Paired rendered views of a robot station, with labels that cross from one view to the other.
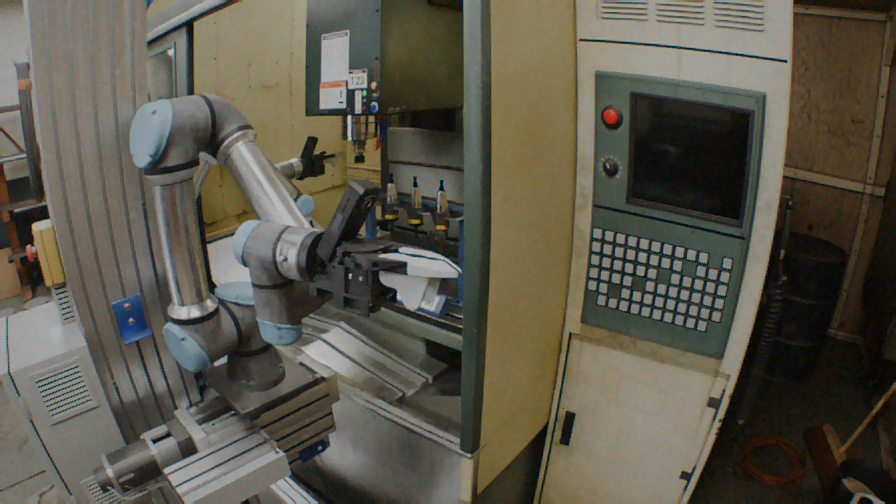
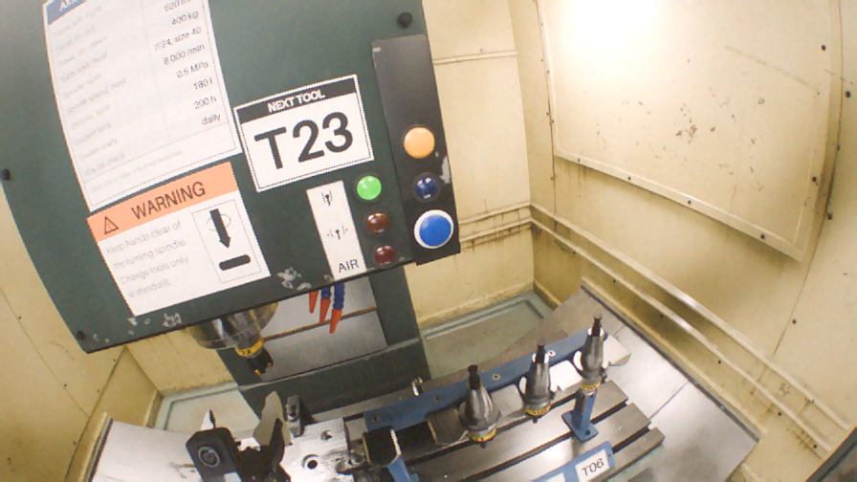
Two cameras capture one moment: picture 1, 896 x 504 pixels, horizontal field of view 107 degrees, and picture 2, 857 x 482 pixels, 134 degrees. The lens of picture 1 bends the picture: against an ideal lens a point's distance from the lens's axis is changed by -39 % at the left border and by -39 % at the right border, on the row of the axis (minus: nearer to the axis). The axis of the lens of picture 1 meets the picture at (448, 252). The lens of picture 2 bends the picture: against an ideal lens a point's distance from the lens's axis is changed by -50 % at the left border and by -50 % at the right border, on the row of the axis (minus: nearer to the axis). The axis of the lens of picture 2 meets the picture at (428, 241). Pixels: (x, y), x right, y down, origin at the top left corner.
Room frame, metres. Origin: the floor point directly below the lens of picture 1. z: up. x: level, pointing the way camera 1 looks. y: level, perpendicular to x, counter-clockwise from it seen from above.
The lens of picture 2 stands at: (1.55, 0.49, 1.71)
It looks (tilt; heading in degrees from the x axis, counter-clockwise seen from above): 26 degrees down; 311
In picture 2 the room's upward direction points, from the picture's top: 11 degrees counter-clockwise
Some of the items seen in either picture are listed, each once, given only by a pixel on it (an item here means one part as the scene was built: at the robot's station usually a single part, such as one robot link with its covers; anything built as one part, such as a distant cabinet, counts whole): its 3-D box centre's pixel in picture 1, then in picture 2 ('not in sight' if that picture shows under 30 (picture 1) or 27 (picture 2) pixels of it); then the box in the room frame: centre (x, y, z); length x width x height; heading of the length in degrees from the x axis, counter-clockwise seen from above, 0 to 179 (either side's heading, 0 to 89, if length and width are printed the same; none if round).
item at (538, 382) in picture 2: (415, 196); (538, 371); (1.70, 0.11, 1.26); 0.04 x 0.04 x 0.07
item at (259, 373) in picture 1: (252, 357); not in sight; (0.91, 0.45, 1.09); 0.15 x 0.15 x 0.10
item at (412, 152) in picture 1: (426, 180); (296, 303); (2.44, 0.10, 1.16); 0.48 x 0.05 x 0.51; 53
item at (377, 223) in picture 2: not in sight; (377, 222); (1.77, 0.29, 1.60); 0.02 x 0.01 x 0.02; 53
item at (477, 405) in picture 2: (391, 192); (476, 397); (1.77, 0.20, 1.26); 0.04 x 0.04 x 0.07
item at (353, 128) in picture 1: (359, 124); (220, 287); (2.09, 0.37, 1.48); 0.16 x 0.16 x 0.12
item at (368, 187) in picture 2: not in sight; (368, 187); (1.77, 0.29, 1.63); 0.02 x 0.01 x 0.02; 53
